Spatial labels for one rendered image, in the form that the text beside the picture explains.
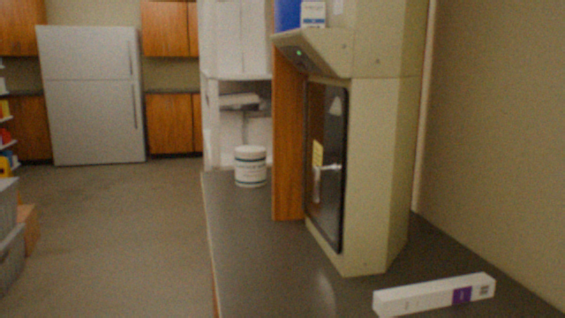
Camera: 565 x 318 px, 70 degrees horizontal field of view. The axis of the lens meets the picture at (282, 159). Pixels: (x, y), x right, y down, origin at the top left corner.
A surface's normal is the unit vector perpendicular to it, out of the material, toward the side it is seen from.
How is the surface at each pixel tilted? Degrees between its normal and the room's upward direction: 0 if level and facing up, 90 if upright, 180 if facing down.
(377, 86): 90
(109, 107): 90
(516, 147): 90
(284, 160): 90
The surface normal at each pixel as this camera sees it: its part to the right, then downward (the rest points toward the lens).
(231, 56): -0.19, 0.29
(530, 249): -0.97, 0.05
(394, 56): 0.23, 0.25
